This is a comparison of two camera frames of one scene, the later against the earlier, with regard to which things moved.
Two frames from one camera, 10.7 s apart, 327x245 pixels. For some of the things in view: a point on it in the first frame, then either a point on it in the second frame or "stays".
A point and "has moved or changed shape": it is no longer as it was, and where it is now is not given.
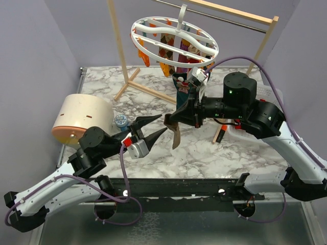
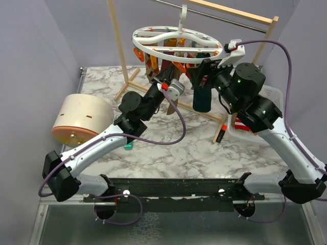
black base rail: (172, 194) stays
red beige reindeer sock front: (192, 49) → (186, 42)
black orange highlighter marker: (223, 129) stays
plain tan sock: (174, 126) → (176, 74)
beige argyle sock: (167, 39) → (152, 67)
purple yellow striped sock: (184, 45) → (168, 42)
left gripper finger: (141, 121) → (166, 75)
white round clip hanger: (174, 42) has moved or changed shape
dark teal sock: (183, 87) has moved or changed shape
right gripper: (190, 113) → (196, 73)
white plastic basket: (271, 95) stays
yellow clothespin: (165, 68) → (180, 66)
